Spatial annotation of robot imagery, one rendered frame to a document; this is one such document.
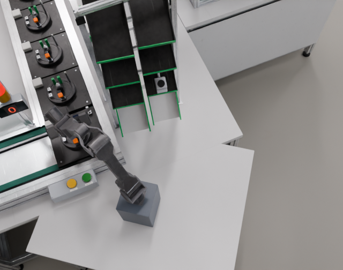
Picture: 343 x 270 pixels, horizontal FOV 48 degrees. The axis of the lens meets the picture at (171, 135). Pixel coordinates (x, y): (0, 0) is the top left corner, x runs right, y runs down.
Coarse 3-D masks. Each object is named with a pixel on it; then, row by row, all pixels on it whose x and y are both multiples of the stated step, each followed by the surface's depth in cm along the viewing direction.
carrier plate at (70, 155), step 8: (80, 112) 184; (96, 120) 182; (56, 144) 178; (56, 152) 176; (64, 152) 176; (72, 152) 176; (80, 152) 176; (56, 160) 174; (64, 160) 174; (72, 160) 174
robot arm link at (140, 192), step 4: (136, 176) 147; (140, 188) 150; (144, 188) 149; (120, 192) 147; (136, 192) 150; (140, 192) 149; (124, 196) 146; (132, 196) 150; (136, 196) 148; (128, 200) 148; (132, 200) 147
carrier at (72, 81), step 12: (60, 72) 195; (72, 72) 194; (36, 84) 190; (48, 84) 192; (60, 84) 185; (72, 84) 189; (84, 84) 191; (48, 96) 186; (72, 96) 186; (84, 96) 188; (48, 108) 186; (72, 108) 186; (84, 108) 187; (48, 120) 184
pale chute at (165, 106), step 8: (152, 96) 174; (160, 96) 175; (168, 96) 175; (176, 96) 172; (152, 104) 176; (160, 104) 176; (168, 104) 177; (176, 104) 177; (152, 112) 177; (160, 112) 177; (168, 112) 178; (176, 112) 178; (152, 120) 174; (160, 120) 178
